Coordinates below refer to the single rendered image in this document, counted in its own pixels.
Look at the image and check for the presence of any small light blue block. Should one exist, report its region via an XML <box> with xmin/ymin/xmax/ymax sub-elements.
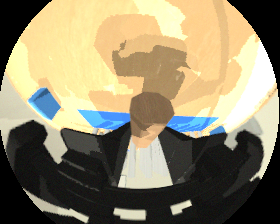
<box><xmin>209</xmin><ymin>126</ymin><xmax>226</xmax><ymax>134</ymax></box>
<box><xmin>27</xmin><ymin>87</ymin><xmax>61</xmax><ymax>121</ymax></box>

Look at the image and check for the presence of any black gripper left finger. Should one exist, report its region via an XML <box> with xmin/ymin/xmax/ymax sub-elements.
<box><xmin>60</xmin><ymin>121</ymin><xmax>132</xmax><ymax>187</ymax></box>

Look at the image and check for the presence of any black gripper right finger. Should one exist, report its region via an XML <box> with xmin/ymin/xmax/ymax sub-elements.
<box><xmin>157</xmin><ymin>126</ymin><xmax>227</xmax><ymax>186</ymax></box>

